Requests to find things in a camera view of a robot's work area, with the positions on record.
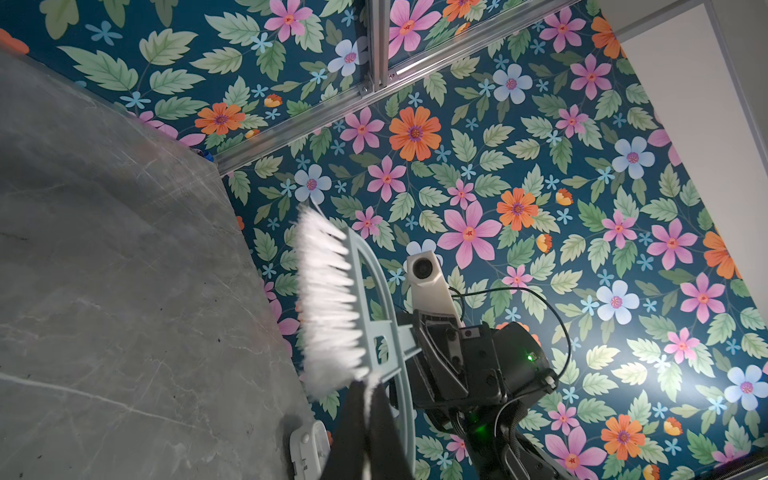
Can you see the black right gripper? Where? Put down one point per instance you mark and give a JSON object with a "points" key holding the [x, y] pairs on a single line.
{"points": [[456, 368]]}

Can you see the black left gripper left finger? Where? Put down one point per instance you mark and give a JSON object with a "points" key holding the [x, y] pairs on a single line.
{"points": [[347, 454]]}

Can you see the pale green hand brush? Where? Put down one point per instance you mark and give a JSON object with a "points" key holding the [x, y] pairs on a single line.
{"points": [[349, 324]]}

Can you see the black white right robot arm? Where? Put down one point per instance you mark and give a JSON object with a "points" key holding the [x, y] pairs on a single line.
{"points": [[489, 433]]}

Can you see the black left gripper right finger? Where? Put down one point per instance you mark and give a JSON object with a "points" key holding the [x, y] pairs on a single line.
{"points": [[385, 451]]}

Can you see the aluminium frame rails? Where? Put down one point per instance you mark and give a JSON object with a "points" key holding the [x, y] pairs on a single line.
{"points": [[475, 39]]}

